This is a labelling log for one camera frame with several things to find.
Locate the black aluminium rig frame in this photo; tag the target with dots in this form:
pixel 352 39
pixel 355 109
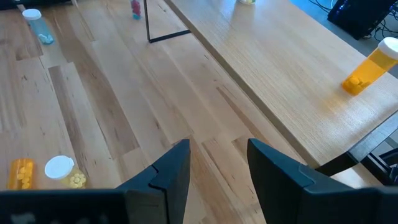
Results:
pixel 382 165

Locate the wooden shelf with black frame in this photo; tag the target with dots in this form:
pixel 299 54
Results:
pixel 280 62

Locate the clear plastic pill bottle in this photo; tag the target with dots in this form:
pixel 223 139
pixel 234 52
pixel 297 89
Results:
pixel 60 168

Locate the red medicine bottle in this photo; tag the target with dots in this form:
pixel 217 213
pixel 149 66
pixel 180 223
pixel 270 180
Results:
pixel 136 8

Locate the orange medicine bottle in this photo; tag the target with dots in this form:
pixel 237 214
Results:
pixel 21 174
pixel 370 70

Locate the black computer case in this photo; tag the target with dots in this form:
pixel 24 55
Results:
pixel 360 15

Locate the blue medicine bottle white cap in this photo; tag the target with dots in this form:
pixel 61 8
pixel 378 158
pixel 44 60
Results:
pixel 38 28

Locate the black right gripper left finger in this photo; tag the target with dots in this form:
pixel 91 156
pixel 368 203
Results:
pixel 164 193

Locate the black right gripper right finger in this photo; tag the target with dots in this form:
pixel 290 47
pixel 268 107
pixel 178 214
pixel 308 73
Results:
pixel 295 199

